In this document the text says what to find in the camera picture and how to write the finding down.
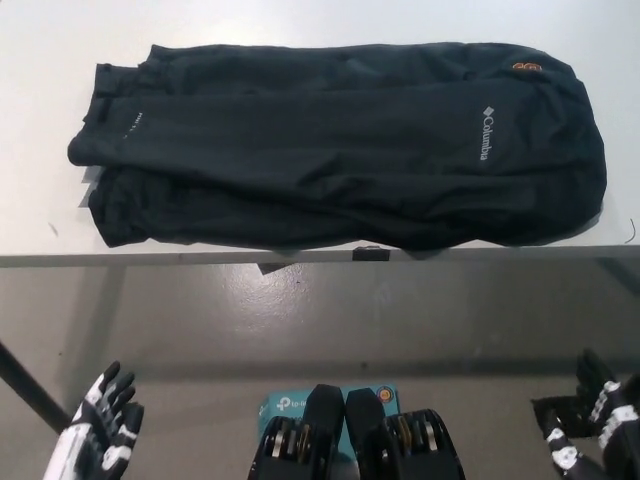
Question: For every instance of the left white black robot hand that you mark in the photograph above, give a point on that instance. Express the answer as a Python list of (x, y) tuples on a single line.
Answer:
[(85, 440)]

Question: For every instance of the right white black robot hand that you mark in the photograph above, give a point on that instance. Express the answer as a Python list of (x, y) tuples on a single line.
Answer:
[(615, 425)]

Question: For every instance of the black Columbia jacket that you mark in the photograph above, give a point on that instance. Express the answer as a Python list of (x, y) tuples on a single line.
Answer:
[(325, 150)]

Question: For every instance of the left black robot body block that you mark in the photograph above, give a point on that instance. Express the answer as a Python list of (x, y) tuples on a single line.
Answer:
[(320, 430)]

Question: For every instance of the black slanted table leg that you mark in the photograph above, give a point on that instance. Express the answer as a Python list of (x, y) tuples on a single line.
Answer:
[(30, 385)]

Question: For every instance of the teal tp-link box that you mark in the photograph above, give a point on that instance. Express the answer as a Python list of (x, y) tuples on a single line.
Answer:
[(285, 412)]

